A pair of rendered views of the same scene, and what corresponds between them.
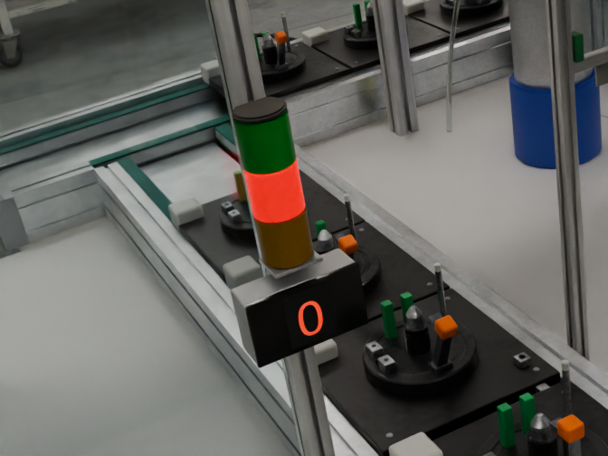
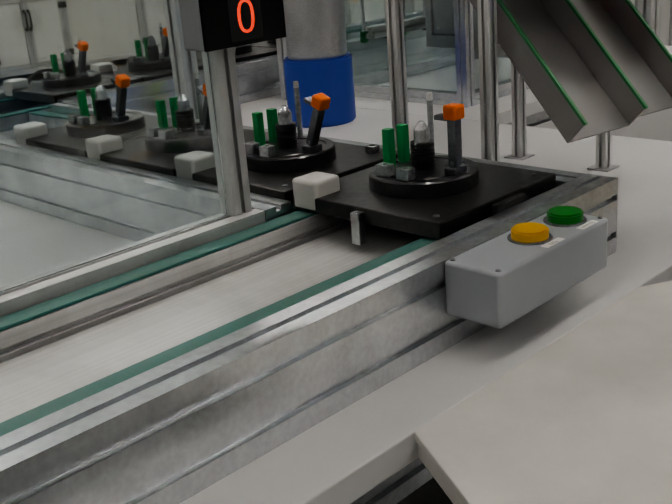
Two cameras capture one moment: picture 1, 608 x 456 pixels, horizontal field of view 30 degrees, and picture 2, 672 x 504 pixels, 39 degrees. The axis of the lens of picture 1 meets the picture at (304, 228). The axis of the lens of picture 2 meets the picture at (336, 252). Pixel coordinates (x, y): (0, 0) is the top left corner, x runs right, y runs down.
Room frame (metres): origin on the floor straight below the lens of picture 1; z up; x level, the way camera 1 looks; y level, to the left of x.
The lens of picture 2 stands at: (-0.11, 0.38, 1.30)
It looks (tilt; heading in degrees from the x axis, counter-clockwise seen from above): 19 degrees down; 336
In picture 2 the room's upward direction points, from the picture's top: 5 degrees counter-clockwise
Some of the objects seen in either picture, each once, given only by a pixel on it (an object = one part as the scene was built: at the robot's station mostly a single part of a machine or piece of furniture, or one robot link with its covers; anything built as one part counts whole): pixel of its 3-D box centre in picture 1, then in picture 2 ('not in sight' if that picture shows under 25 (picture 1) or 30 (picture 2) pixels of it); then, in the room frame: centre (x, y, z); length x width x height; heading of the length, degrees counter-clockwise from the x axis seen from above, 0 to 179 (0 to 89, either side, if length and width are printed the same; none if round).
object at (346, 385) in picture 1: (416, 333); (285, 131); (1.14, -0.11, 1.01); 0.24 x 0.24 x 0.13; 20
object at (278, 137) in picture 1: (264, 137); not in sight; (0.95, 0.02, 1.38); 0.05 x 0.05 x 0.05
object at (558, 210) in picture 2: not in sight; (564, 219); (0.70, -0.26, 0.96); 0.04 x 0.04 x 0.02
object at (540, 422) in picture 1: (540, 424); (421, 131); (0.90, -0.20, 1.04); 0.02 x 0.02 x 0.03
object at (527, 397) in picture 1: (527, 415); (403, 143); (0.95, -0.20, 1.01); 0.01 x 0.01 x 0.05; 20
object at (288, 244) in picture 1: (283, 233); not in sight; (0.95, 0.02, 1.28); 0.05 x 0.05 x 0.05
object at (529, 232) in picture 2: not in sight; (529, 236); (0.67, -0.19, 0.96); 0.04 x 0.04 x 0.02
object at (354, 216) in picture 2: not in sight; (358, 227); (0.86, -0.08, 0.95); 0.01 x 0.01 x 0.04; 20
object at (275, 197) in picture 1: (274, 186); not in sight; (0.95, 0.02, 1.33); 0.05 x 0.05 x 0.05
